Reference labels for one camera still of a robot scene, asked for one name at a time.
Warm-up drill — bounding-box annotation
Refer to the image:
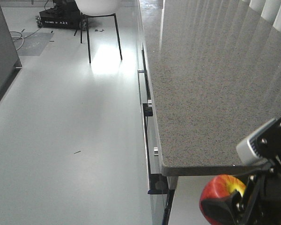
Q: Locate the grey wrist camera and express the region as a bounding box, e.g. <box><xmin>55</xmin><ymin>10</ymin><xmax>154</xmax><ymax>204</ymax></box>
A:
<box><xmin>236</xmin><ymin>118</ymin><xmax>277</xmax><ymax>165</ymax></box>

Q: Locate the white round chair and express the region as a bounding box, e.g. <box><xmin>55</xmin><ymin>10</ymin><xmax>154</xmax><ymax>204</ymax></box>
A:
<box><xmin>74</xmin><ymin>0</ymin><xmax>123</xmax><ymax>64</ymax></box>

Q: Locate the grey cabinet block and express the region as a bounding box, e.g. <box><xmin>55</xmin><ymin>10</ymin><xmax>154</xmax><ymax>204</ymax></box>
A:
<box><xmin>0</xmin><ymin>6</ymin><xmax>22</xmax><ymax>101</ymax></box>

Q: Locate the grey floor cable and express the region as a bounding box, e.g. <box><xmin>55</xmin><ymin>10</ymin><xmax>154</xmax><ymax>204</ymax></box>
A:
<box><xmin>9</xmin><ymin>27</ymin><xmax>42</xmax><ymax>51</ymax></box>

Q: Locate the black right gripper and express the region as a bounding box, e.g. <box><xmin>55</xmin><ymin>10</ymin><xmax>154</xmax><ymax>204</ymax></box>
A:
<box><xmin>201</xmin><ymin>117</ymin><xmax>281</xmax><ymax>225</ymax></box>

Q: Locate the white curtain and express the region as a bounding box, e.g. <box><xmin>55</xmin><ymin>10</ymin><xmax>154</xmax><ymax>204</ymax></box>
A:
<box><xmin>243</xmin><ymin>0</ymin><xmax>281</xmax><ymax>33</ymax></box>

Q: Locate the red yellow apple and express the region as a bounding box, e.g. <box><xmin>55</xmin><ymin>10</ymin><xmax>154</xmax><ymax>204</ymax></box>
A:
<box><xmin>199</xmin><ymin>174</ymin><xmax>246</xmax><ymax>225</ymax></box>

